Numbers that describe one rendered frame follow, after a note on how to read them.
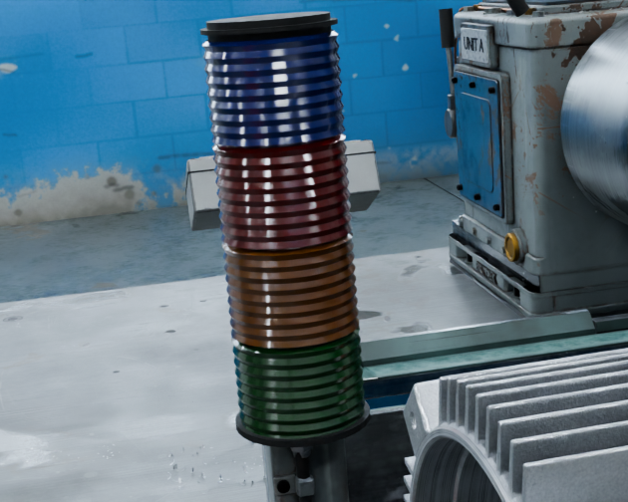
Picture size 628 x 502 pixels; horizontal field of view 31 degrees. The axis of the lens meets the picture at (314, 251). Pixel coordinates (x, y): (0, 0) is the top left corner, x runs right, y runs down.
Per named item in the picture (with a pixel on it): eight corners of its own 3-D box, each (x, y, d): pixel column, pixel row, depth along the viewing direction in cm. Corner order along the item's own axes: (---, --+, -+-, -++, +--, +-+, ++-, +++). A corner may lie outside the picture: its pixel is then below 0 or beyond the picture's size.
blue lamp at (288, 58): (330, 123, 54) (323, 26, 53) (359, 139, 49) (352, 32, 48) (204, 135, 53) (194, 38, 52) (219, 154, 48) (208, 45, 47)
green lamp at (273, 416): (350, 388, 58) (344, 303, 57) (380, 433, 52) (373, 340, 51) (232, 405, 57) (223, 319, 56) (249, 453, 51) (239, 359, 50)
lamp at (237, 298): (344, 303, 57) (337, 214, 55) (373, 340, 51) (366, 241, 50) (223, 319, 56) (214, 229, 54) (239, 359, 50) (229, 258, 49)
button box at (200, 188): (368, 211, 110) (359, 158, 111) (383, 190, 103) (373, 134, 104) (190, 232, 107) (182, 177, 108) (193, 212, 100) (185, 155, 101)
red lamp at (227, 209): (337, 214, 55) (330, 123, 54) (366, 241, 50) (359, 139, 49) (214, 229, 54) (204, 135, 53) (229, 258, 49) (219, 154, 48)
